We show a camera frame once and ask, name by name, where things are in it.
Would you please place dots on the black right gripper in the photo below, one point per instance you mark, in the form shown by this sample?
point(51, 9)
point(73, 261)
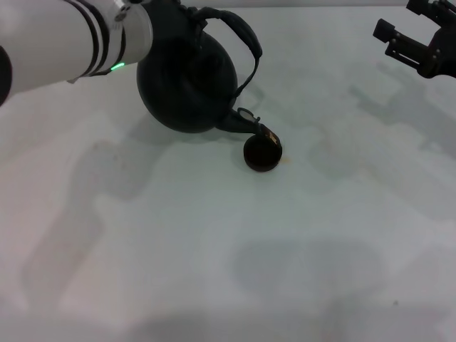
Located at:
point(441, 53)

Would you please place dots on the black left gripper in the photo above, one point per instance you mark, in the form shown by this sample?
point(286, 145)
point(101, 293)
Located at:
point(169, 14)

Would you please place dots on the black round teapot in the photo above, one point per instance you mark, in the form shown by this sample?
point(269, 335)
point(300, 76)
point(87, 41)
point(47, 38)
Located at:
point(185, 85)

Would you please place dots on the small dark teacup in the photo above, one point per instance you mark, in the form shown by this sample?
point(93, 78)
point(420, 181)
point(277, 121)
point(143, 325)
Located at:
point(261, 156)

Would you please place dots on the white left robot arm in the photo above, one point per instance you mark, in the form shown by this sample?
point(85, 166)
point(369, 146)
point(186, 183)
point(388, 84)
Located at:
point(53, 39)

